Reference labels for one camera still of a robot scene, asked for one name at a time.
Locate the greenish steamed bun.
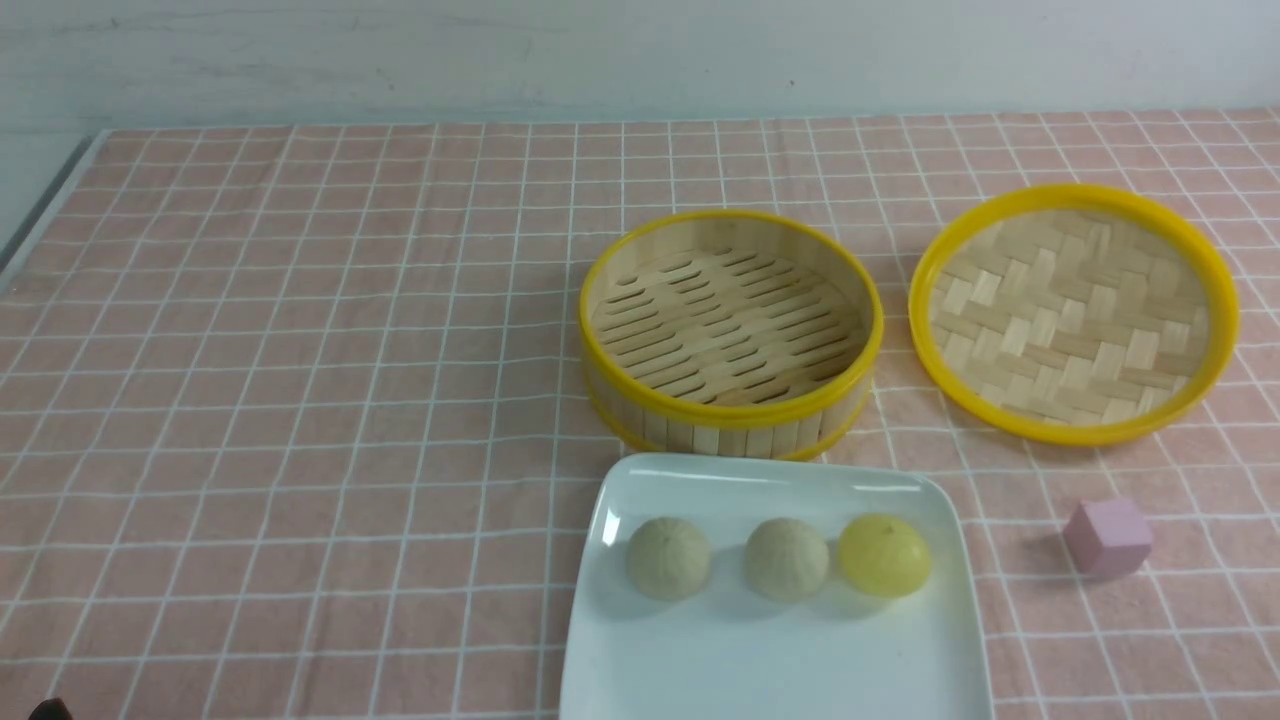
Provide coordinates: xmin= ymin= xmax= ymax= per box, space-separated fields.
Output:
xmin=626 ymin=516 xmax=713 ymax=602

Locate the cream steamed bun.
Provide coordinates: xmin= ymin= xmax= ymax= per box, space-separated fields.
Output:
xmin=744 ymin=518 xmax=829 ymax=603

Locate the yellow steamed bun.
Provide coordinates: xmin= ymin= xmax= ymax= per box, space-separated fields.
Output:
xmin=836 ymin=512 xmax=933 ymax=600

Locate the white square plate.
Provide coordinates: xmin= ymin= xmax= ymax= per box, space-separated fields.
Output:
xmin=559 ymin=454 xmax=996 ymax=719

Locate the yellow rimmed bamboo steamer basket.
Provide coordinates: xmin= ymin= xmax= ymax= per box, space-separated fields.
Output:
xmin=577 ymin=209 xmax=884 ymax=461

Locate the pink checkered tablecloth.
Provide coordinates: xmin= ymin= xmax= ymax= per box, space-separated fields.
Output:
xmin=1 ymin=108 xmax=1279 ymax=719

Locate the yellow rimmed woven steamer lid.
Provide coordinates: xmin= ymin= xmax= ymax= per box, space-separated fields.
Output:
xmin=908 ymin=184 xmax=1240 ymax=446

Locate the pink cube block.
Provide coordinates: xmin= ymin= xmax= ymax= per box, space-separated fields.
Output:
xmin=1062 ymin=497 xmax=1155 ymax=579

